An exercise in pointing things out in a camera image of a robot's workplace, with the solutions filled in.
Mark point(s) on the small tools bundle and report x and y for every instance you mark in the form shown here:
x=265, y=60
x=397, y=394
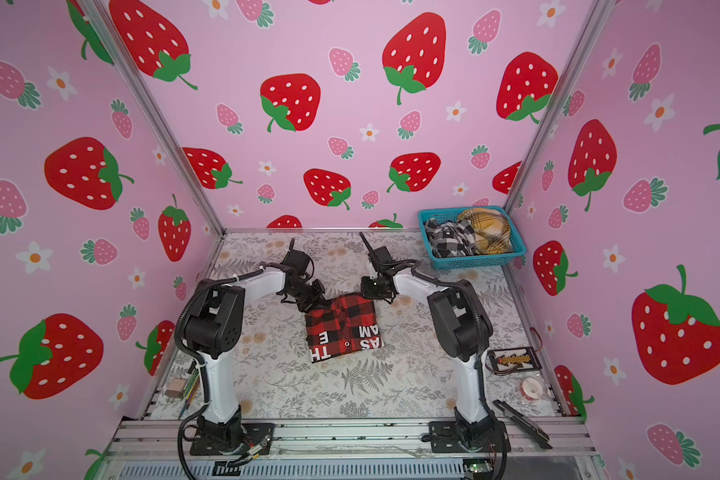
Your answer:
x=180, y=389

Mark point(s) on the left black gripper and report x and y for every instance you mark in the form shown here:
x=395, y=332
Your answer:
x=318, y=299

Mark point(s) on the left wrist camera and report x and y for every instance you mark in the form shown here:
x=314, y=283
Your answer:
x=299, y=262

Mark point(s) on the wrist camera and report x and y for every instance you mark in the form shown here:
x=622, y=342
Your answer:
x=380, y=259
x=299, y=262

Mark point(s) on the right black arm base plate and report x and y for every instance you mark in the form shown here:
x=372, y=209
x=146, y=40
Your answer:
x=457, y=437

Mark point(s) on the teal plastic basket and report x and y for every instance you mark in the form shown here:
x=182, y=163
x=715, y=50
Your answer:
x=451, y=214

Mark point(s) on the red black plaid shirt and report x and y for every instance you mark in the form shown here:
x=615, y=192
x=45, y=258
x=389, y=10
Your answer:
x=347, y=324

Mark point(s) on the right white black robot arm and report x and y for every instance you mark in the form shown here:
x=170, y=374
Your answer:
x=463, y=329

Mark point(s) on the yellow plaid shirt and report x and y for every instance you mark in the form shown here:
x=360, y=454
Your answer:
x=491, y=231

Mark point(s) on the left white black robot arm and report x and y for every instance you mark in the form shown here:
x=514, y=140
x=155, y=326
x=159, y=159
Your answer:
x=209, y=328

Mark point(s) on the black flat bracket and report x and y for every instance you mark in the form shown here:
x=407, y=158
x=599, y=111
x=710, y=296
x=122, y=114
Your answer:
x=529, y=427

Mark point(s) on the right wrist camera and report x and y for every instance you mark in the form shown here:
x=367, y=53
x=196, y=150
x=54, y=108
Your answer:
x=380, y=259

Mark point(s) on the white black plaid shirt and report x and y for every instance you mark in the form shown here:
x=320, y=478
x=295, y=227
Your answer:
x=451, y=239

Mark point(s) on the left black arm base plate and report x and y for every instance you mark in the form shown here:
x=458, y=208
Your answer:
x=237, y=442

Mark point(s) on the black device with orange label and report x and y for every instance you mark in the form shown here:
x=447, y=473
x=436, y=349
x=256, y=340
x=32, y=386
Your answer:
x=512, y=360

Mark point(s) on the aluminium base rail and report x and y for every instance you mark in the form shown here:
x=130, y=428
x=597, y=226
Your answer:
x=363, y=438

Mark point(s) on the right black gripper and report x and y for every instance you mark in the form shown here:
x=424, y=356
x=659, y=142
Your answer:
x=365, y=291

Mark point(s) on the clear tape roll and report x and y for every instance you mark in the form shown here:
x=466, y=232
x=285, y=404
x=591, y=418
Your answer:
x=532, y=389

